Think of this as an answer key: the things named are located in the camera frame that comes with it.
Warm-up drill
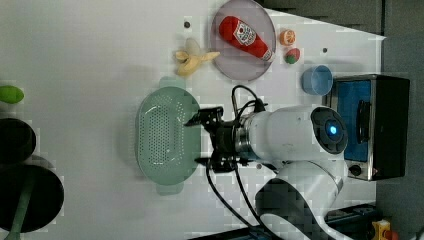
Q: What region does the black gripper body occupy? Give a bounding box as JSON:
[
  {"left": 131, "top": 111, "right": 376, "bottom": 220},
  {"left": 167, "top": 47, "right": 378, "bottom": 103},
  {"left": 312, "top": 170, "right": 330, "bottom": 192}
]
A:
[{"left": 206, "top": 114, "right": 249, "bottom": 173}]

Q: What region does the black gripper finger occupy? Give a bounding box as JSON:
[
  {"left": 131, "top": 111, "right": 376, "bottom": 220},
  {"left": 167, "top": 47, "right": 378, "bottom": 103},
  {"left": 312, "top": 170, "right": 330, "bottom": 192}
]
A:
[
  {"left": 185, "top": 107, "right": 223, "bottom": 127},
  {"left": 195, "top": 157, "right": 217, "bottom": 166}
]

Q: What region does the mint green strainer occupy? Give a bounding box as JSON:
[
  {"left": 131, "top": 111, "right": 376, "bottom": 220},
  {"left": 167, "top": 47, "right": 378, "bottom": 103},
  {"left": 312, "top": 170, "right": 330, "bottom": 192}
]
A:
[{"left": 135, "top": 76, "right": 201, "bottom": 196}]

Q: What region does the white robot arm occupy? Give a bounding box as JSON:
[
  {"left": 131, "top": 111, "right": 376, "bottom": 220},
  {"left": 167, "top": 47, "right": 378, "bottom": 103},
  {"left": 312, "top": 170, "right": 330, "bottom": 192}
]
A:
[{"left": 185, "top": 105, "right": 353, "bottom": 240}]

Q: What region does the peeled toy banana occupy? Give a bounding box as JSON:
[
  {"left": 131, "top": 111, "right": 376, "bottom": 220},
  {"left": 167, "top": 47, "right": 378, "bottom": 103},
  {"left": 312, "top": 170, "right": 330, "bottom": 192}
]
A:
[{"left": 175, "top": 38, "right": 220, "bottom": 77}]

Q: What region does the grey round plate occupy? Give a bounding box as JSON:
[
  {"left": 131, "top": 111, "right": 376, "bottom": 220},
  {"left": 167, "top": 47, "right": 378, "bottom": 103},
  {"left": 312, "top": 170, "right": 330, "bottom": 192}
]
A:
[{"left": 209, "top": 0, "right": 276, "bottom": 81}]

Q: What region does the red ketchup bottle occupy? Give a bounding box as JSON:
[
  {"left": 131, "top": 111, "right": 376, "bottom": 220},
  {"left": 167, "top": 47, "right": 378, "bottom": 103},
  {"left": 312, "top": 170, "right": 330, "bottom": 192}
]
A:
[{"left": 218, "top": 16, "right": 274, "bottom": 62}]

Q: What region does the red strawberry toy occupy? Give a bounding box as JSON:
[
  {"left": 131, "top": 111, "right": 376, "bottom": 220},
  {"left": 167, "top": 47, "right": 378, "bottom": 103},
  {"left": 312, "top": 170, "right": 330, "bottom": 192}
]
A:
[{"left": 284, "top": 48, "right": 300, "bottom": 64}]

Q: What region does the orange slice toy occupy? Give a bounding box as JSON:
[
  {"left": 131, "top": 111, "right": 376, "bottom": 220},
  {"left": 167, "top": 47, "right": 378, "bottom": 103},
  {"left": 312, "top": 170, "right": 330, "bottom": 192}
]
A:
[{"left": 279, "top": 29, "right": 296, "bottom": 46}]

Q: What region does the blue bowl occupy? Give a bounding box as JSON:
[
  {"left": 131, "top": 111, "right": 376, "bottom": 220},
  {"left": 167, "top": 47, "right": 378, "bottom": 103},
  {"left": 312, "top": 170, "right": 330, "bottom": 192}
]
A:
[{"left": 301, "top": 65, "right": 333, "bottom": 96}]

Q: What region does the black toaster oven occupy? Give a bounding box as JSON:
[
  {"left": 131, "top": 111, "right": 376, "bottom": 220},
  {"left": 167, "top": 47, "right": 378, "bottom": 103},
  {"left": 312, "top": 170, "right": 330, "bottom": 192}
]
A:
[{"left": 323, "top": 74, "right": 410, "bottom": 181}]

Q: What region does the large black cup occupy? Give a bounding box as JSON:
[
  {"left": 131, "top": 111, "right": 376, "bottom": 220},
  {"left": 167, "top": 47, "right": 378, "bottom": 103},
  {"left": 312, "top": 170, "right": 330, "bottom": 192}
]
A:
[{"left": 0, "top": 165, "right": 64, "bottom": 233}]

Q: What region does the small black cup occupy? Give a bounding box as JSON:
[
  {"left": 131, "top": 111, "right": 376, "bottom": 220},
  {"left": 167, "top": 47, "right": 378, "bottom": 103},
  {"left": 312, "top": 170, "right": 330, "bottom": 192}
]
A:
[{"left": 0, "top": 118, "right": 36, "bottom": 164}]

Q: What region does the green toy vegetable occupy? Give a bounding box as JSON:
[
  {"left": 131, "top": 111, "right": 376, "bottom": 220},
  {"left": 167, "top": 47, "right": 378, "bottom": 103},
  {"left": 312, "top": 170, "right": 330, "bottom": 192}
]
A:
[{"left": 0, "top": 85, "right": 24, "bottom": 104}]

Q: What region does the green spatula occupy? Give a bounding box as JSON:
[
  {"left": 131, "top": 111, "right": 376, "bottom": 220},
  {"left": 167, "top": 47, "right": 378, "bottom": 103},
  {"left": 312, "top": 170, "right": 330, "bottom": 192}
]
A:
[{"left": 4, "top": 170, "right": 35, "bottom": 240}]

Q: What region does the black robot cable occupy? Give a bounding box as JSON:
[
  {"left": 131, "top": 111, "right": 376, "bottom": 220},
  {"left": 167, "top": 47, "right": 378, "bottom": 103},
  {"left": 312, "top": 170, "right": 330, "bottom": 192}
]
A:
[{"left": 204, "top": 84, "right": 284, "bottom": 240}]

